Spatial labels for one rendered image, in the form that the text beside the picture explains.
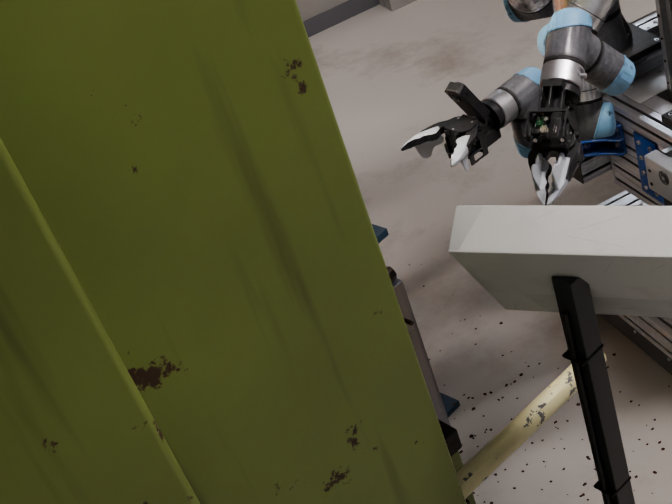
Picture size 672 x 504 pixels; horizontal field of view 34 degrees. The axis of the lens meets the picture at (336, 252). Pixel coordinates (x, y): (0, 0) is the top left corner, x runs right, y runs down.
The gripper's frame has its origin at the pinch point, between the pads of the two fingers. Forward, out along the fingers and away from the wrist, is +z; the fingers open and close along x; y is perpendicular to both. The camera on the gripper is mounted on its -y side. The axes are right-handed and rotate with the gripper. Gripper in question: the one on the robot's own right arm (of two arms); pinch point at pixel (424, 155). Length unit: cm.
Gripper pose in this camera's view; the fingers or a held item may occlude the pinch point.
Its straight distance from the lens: 226.9
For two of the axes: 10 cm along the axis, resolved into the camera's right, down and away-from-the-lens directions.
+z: -7.2, 5.6, -4.1
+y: 2.9, 7.8, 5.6
